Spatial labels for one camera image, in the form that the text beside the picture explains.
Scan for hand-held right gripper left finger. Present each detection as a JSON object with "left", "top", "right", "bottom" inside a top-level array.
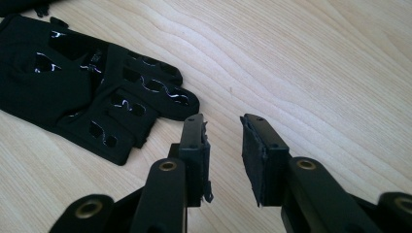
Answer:
[{"left": 168, "top": 113, "right": 215, "bottom": 208}]

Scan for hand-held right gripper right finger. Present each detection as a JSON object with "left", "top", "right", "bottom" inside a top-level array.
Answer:
[{"left": 239, "top": 113, "right": 292, "bottom": 208}]

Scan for black glove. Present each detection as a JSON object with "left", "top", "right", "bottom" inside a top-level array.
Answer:
[
  {"left": 0, "top": 0, "right": 54, "bottom": 18},
  {"left": 0, "top": 14, "right": 201, "bottom": 167}
]

